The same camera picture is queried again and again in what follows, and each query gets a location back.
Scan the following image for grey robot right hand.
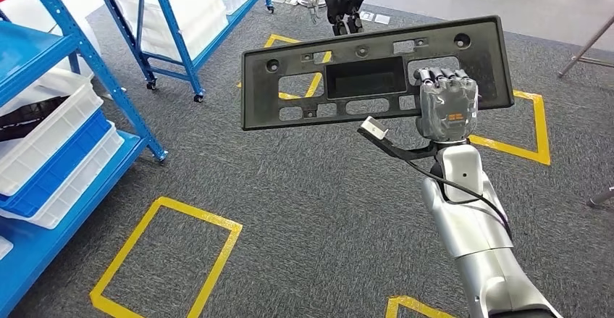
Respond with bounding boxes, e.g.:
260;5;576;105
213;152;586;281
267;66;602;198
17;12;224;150
413;66;481;143

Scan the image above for black plastic mounting plate part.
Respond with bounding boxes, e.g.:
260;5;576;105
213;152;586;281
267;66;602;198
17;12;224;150
240;14;515;132

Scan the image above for blue metal shelf rack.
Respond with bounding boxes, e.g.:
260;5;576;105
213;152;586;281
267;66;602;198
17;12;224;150
86;0;275;103
0;0;169;318

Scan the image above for yellow floor tape square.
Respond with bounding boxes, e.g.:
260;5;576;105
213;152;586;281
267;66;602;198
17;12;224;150
386;296;457;318
467;90;552;167
236;33;333;101
90;196;244;318

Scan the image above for blue plastic bin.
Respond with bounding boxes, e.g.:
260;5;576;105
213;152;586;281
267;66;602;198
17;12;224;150
0;108;114;218

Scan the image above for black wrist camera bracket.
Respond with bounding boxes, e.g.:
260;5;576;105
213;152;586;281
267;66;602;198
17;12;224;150
357;127;440;161

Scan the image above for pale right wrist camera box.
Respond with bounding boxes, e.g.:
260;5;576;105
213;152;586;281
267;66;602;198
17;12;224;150
359;115;390;141

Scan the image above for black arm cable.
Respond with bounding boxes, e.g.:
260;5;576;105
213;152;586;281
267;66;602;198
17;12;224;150
405;159;513;240

